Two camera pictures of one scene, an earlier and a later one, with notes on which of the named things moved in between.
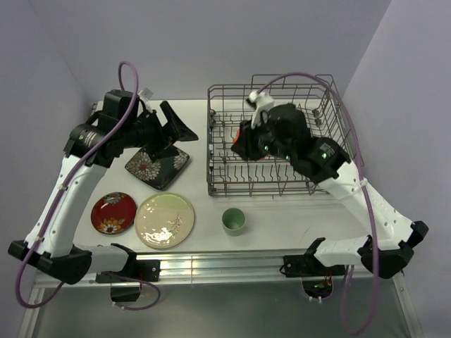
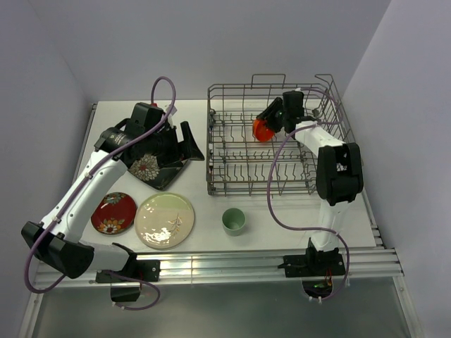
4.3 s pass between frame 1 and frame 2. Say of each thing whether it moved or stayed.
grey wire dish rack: stayed
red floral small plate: stayed
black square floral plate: stayed
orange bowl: moved
